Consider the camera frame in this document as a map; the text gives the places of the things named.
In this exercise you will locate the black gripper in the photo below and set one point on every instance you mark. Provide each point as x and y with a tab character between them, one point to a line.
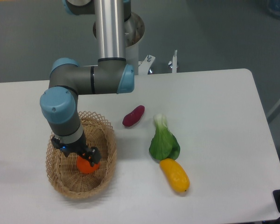
79	147

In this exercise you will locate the orange fruit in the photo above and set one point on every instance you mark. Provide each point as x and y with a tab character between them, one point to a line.
85	167

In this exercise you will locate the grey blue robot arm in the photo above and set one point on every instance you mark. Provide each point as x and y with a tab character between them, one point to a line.
68	80

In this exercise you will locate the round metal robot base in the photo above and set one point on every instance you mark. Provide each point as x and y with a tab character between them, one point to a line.
136	30

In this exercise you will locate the woven wicker basket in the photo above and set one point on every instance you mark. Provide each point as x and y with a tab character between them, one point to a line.
62	171

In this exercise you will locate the purple sweet potato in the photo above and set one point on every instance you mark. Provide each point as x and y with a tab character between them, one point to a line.
133	117

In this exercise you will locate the green bok choy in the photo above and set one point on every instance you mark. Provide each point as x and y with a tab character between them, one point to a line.
164	144

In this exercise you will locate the yellow mango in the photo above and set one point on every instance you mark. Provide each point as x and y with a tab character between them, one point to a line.
175	174

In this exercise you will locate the white metal bracket right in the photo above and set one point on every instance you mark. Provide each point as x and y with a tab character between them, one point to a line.
173	64

